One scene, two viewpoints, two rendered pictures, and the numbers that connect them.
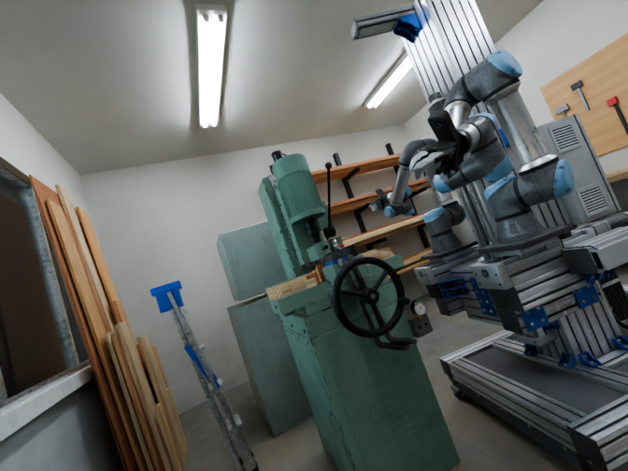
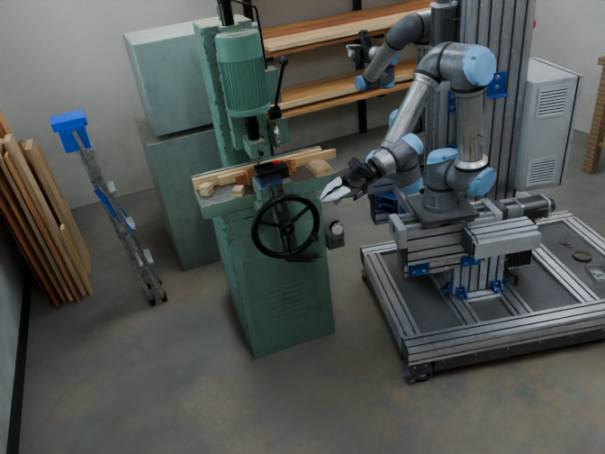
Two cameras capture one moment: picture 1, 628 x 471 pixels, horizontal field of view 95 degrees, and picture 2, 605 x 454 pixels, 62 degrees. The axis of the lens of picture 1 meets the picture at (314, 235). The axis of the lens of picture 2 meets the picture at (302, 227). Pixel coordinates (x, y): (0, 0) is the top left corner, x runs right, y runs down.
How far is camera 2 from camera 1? 1.10 m
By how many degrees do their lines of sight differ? 36
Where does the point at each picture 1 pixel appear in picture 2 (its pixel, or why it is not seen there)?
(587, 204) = (532, 175)
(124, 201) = not seen: outside the picture
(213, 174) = not seen: outside the picture
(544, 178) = (465, 180)
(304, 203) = (246, 101)
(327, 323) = (246, 230)
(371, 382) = (275, 276)
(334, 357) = (247, 256)
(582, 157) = (557, 127)
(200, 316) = (91, 98)
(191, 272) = (75, 31)
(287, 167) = (232, 54)
